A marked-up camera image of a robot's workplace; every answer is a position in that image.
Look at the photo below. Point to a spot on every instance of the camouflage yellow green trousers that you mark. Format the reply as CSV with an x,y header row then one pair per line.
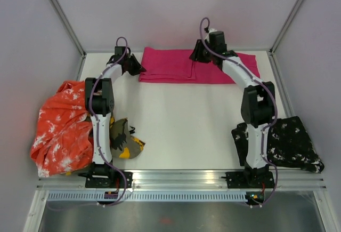
x,y
123,143

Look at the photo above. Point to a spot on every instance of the right aluminium frame post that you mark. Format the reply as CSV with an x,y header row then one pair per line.
x,y
290,18

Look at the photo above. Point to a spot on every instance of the aluminium front rail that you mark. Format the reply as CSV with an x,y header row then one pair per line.
x,y
189,180

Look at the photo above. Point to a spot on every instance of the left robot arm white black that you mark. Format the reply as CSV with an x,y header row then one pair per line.
x,y
99,102

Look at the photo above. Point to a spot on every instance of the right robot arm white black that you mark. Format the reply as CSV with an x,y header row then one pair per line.
x,y
258,109

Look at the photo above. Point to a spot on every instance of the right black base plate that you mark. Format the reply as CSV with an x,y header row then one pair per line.
x,y
239,180

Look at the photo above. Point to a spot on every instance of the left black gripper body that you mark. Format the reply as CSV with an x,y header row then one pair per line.
x,y
132,67

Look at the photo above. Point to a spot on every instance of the white slotted cable duct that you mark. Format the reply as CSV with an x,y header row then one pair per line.
x,y
149,196

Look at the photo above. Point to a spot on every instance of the pink trousers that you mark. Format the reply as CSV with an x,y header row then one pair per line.
x,y
174,66

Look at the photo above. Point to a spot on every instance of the left aluminium frame post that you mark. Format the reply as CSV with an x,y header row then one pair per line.
x,y
66,24

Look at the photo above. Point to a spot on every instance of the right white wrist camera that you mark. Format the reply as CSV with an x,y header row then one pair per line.
x,y
213,31

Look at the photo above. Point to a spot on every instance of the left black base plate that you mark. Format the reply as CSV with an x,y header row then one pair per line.
x,y
113,179

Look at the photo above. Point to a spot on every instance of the orange white tie-dye trousers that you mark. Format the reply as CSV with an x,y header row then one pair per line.
x,y
62,143

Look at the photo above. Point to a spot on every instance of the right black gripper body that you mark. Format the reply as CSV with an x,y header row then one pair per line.
x,y
202,54

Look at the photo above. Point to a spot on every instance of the black white folded trousers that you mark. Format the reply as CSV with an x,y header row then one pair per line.
x,y
284,143

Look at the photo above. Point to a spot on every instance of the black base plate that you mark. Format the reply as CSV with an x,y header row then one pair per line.
x,y
239,180
113,179

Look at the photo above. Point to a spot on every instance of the aluminium frame post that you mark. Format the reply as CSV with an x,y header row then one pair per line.
x,y
290,18
66,24

